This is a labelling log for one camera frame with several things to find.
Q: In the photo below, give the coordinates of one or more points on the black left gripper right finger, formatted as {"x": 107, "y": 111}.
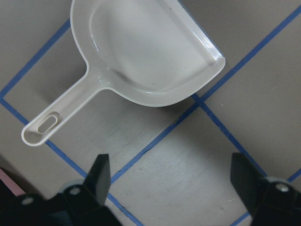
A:
{"x": 270, "y": 201}

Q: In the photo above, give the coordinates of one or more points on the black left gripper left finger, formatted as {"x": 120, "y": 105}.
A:
{"x": 80, "y": 204}

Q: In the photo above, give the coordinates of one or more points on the white plastic dustpan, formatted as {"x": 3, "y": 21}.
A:
{"x": 150, "y": 52}

